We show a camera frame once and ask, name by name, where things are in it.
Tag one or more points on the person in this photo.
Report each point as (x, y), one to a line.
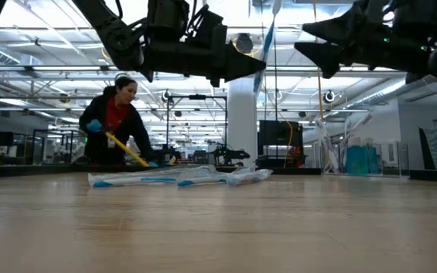
(114, 125)

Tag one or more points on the white round pillar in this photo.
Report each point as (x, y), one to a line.
(242, 121)

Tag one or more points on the black leaning panel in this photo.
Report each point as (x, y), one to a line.
(427, 155)

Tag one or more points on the black screen on cart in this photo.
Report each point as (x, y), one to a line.
(279, 136)

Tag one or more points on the clear acrylic organizer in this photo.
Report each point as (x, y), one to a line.
(391, 159)

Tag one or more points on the person's hand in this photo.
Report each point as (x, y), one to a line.
(94, 126)

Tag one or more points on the black ceiling dome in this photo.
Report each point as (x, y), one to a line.
(166, 95)

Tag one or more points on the black gantry frame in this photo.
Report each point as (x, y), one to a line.
(197, 97)

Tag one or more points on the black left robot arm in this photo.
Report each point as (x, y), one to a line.
(116, 38)

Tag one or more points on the purple toothbrush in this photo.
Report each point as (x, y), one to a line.
(324, 140)

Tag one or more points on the black frame enclosure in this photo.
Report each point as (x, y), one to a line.
(33, 149)

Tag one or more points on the black background robot arm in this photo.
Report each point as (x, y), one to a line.
(165, 154)
(230, 154)

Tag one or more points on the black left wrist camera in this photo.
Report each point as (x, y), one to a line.
(209, 28)

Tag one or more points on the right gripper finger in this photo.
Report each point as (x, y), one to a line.
(340, 26)
(324, 55)

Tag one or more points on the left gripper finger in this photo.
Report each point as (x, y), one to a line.
(241, 64)

